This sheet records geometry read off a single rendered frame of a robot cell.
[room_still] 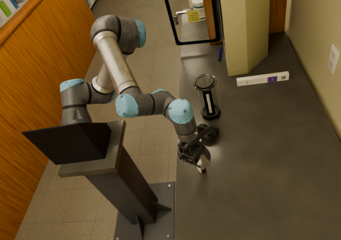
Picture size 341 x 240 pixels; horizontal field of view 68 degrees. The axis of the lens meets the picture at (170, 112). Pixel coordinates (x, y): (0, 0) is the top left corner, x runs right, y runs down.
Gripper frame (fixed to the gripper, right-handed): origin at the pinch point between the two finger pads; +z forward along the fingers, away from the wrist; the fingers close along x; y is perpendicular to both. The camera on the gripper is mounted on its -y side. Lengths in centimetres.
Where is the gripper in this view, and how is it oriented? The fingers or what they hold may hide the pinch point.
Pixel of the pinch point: (200, 160)
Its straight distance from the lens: 108.8
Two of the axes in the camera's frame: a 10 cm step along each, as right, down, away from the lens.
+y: -5.1, 7.0, -4.9
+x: 8.2, 2.4, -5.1
